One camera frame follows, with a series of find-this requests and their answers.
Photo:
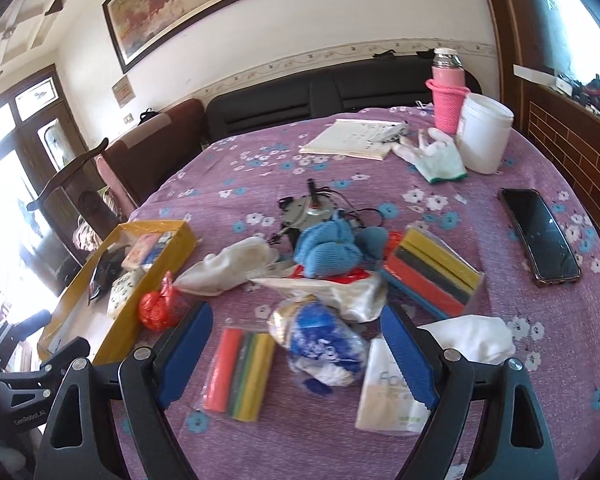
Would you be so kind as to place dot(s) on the white tissue packet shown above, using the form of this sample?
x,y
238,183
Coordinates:
x,y
386,403

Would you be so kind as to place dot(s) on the wooden chair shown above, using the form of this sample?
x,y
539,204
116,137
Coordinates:
x,y
83,196

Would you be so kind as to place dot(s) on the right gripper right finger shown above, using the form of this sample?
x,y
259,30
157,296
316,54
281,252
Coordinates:
x,y
512,440

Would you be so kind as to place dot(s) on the red plastic bag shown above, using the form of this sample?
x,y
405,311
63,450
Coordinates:
x,y
163,308

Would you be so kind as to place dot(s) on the cream white cloth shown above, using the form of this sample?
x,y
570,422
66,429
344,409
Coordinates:
x,y
218,273

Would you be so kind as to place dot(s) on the blue knitted cloth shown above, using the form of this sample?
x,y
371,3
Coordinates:
x,y
336,247

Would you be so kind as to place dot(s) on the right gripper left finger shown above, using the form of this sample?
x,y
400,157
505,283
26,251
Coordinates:
x,y
80,439

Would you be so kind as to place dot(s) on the large colourful sponge pack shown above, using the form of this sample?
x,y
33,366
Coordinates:
x,y
430,272

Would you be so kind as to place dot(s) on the black item in box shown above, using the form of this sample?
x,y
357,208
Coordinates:
x,y
108,268

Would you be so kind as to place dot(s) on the wooden door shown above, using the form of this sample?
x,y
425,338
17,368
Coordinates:
x,y
43,138

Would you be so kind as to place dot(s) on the white plastic container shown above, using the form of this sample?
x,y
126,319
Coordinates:
x,y
483,132

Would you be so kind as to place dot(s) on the brown armchair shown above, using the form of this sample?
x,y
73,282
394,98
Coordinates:
x,y
135,165

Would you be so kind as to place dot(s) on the white work glove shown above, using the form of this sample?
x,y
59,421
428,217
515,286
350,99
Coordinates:
x,y
435,156

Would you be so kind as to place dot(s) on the small colourful sponge pack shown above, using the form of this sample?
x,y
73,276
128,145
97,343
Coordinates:
x,y
239,374

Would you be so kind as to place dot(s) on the pink thermos bottle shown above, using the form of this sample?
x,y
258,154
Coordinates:
x,y
448,88

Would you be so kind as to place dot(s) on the white translucent plastic bag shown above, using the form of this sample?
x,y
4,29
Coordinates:
x,y
358,297

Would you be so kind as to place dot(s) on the yellow cardboard box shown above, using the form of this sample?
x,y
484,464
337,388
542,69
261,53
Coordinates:
x,y
111,337

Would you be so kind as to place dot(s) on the black leather sofa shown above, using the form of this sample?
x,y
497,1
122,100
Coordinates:
x,y
383,81

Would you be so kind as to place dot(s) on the white folded cloth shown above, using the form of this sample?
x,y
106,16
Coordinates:
x,y
478,338

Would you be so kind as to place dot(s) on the pink tissue packet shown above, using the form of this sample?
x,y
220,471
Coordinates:
x,y
140,250

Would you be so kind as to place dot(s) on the white paper notebook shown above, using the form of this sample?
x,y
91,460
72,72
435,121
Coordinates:
x,y
366,139

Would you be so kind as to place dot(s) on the black smartphone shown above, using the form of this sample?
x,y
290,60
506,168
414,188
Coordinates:
x,y
549,255

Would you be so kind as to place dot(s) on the floral white pouch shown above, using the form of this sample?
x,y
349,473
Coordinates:
x,y
121,291

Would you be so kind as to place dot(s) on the blue white plastic bag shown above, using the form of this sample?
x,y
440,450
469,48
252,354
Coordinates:
x,y
322,350

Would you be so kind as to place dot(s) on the purple floral tablecloth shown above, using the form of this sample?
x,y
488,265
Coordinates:
x,y
230,192

